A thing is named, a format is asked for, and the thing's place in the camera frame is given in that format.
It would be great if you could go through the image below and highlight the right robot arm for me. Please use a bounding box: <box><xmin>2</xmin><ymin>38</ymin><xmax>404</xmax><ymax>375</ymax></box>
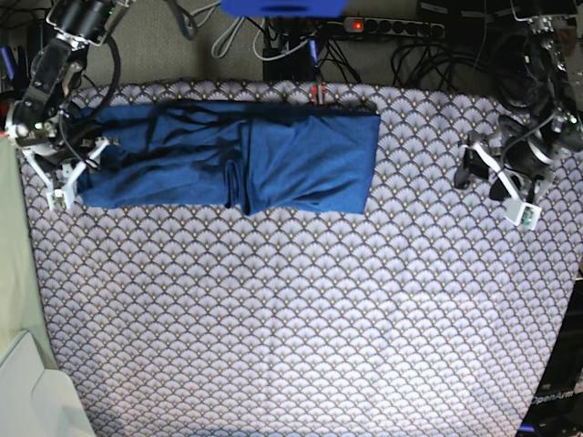
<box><xmin>5</xmin><ymin>1</ymin><xmax>132</xmax><ymax>184</ymax></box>

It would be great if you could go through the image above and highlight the black power strip red switch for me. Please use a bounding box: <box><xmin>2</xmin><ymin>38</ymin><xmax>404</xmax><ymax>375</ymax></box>
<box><xmin>343</xmin><ymin>16</ymin><xmax>446</xmax><ymax>39</ymax></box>

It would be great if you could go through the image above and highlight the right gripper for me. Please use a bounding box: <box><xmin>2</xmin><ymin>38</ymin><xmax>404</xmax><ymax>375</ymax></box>
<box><xmin>17</xmin><ymin>131</ymin><xmax>109</xmax><ymax>182</ymax></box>

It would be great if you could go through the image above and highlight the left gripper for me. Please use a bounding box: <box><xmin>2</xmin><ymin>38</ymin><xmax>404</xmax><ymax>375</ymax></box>
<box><xmin>454</xmin><ymin>131</ymin><xmax>556</xmax><ymax>202</ymax></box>

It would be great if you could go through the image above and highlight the blue handled clamp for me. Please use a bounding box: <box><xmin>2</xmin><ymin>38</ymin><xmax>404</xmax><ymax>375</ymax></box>
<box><xmin>1</xmin><ymin>46</ymin><xmax>26</xmax><ymax>90</ymax></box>

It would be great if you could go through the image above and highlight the black OpenArm case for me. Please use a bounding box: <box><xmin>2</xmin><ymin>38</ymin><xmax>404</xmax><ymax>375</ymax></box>
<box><xmin>517</xmin><ymin>279</ymin><xmax>582</xmax><ymax>436</ymax></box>

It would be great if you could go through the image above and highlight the light green cloth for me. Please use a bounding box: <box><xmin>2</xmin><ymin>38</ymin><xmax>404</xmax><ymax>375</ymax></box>
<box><xmin>1</xmin><ymin>137</ymin><xmax>58</xmax><ymax>370</ymax></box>

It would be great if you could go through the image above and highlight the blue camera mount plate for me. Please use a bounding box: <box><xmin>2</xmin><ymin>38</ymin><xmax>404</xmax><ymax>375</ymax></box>
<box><xmin>220</xmin><ymin>0</ymin><xmax>347</xmax><ymax>17</ymax></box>

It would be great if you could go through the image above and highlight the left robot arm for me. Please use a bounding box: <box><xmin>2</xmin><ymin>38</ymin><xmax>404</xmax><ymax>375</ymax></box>
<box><xmin>454</xmin><ymin>1</ymin><xmax>582</xmax><ymax>204</ymax></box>

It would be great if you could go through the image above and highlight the red table clamp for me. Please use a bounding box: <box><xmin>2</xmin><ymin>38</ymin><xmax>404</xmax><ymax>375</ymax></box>
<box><xmin>310</xmin><ymin>82</ymin><xmax>327</xmax><ymax>107</ymax></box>

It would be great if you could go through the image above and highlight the fan-patterned tablecloth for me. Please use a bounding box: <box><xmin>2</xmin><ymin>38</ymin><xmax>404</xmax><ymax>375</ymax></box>
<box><xmin>21</xmin><ymin>84</ymin><xmax>582</xmax><ymax>436</ymax></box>

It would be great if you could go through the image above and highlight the blue long-sleeve T-shirt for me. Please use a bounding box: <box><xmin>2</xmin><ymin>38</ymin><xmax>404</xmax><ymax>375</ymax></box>
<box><xmin>78</xmin><ymin>100</ymin><xmax>381</xmax><ymax>215</ymax></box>

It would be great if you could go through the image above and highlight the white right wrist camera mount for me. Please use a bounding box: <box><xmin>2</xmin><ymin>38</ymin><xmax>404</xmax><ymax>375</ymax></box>
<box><xmin>21</xmin><ymin>137</ymin><xmax>117</xmax><ymax>210</ymax></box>

